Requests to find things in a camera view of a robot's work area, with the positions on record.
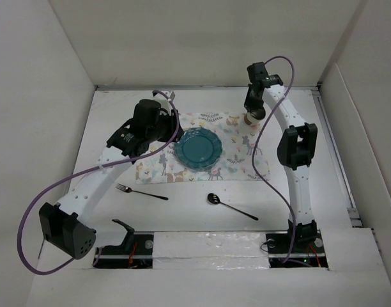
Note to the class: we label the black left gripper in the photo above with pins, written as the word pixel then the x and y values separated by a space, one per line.
pixel 171 121

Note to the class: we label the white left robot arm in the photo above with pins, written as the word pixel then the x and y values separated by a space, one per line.
pixel 65 223

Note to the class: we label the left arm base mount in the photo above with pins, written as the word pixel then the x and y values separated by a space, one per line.
pixel 134 252

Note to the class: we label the black metal fork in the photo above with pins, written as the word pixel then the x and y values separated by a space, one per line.
pixel 127 189

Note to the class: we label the teal scalloped plate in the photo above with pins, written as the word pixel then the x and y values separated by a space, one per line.
pixel 198 149

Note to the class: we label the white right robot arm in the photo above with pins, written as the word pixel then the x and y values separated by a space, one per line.
pixel 296 149

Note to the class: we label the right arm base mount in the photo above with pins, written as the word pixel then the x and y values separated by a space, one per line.
pixel 305 254

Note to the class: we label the black slotted spoon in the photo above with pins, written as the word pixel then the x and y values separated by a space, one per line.
pixel 213 199

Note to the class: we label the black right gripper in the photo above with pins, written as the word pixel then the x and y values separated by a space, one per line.
pixel 251 105

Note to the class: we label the white metal cup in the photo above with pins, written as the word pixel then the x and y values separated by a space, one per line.
pixel 253 117

